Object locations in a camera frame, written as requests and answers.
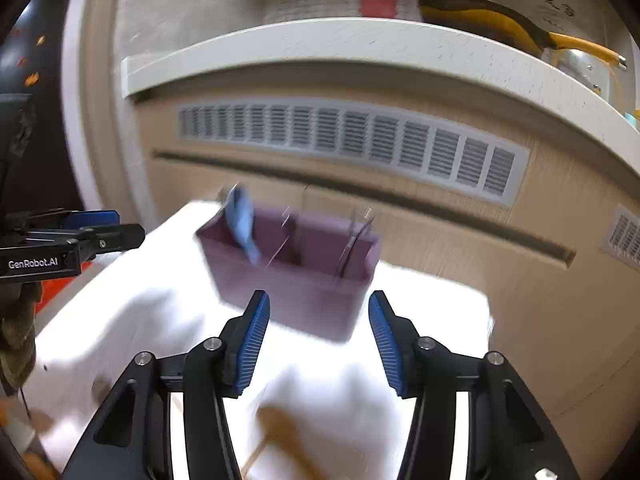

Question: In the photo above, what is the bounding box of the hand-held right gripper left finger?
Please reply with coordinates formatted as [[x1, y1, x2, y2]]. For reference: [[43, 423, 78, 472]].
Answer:
[[62, 290, 271, 480]]

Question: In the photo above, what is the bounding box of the purple plastic utensil holder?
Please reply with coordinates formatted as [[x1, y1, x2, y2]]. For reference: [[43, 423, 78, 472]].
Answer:
[[196, 201, 382, 343]]

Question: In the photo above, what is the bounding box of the small grey vent grille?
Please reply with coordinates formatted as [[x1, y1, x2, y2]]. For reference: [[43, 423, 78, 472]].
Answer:
[[600, 204, 640, 271]]

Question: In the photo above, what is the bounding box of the black wok with yellow handle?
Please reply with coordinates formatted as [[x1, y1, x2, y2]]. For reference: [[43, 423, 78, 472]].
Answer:
[[417, 0, 628, 73]]

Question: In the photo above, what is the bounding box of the speckled kitchen countertop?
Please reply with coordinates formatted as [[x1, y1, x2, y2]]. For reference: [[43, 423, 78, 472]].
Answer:
[[121, 17, 640, 176]]

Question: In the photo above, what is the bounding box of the red doormat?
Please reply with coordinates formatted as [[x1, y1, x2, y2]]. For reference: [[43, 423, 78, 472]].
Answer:
[[37, 280, 87, 312]]

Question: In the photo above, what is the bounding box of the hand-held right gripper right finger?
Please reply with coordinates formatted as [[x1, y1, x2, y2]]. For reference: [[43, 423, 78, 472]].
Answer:
[[368, 290, 581, 480]]

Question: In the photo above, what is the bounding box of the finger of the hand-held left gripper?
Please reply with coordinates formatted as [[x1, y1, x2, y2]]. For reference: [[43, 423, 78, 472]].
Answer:
[[30, 208, 121, 231], [22, 223, 147, 263]]

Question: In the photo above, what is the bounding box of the wooden spoon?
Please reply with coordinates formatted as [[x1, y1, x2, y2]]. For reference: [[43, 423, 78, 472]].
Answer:
[[255, 405, 326, 480]]

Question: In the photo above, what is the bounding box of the blue plastic spoon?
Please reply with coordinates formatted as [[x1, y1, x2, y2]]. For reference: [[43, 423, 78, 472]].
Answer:
[[221, 185, 262, 264]]

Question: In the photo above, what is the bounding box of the black fridge with magnets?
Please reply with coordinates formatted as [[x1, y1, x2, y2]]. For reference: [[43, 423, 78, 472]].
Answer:
[[0, 0, 88, 211]]

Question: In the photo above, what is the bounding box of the white textured cloth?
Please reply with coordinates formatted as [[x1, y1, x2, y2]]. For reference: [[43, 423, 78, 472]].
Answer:
[[22, 200, 496, 480]]

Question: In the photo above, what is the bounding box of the long grey vent grille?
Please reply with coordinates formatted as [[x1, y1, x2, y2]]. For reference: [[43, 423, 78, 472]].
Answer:
[[176, 100, 531, 208]]

